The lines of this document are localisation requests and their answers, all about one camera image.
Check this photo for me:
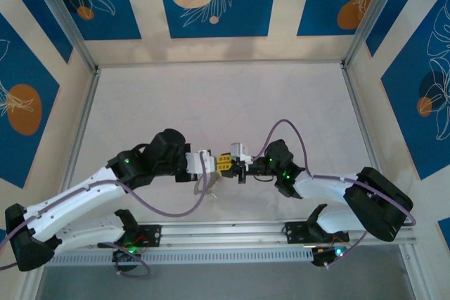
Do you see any slotted grey cable duct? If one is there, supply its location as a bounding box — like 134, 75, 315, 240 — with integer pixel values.
44, 247, 316, 266

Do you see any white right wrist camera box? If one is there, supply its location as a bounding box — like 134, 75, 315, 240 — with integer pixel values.
229, 141, 252, 166

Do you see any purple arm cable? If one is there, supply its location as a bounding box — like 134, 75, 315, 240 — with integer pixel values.
253, 119, 418, 269
0, 151, 209, 279

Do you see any control board with green light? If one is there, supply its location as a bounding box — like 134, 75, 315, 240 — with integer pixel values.
311, 246, 351, 266
111, 245, 143, 263

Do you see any aluminium frame post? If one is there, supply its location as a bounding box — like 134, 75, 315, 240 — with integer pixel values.
26, 0, 101, 72
342, 0, 414, 69

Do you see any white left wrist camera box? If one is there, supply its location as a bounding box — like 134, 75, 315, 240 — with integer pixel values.
185, 150, 218, 175

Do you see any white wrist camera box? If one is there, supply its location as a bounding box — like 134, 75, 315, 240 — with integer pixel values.
229, 141, 252, 166
185, 150, 218, 175

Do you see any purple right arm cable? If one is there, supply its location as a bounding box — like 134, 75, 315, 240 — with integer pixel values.
253, 119, 418, 269

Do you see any aluminium side rail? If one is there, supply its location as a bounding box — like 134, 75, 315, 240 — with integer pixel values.
340, 63, 397, 215
65, 67, 103, 171

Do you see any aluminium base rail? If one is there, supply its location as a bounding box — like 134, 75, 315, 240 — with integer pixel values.
30, 214, 419, 251

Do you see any metal key plate with rings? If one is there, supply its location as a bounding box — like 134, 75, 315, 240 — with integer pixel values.
191, 171, 224, 198

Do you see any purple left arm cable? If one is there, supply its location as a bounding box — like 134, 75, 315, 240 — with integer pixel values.
0, 151, 209, 279

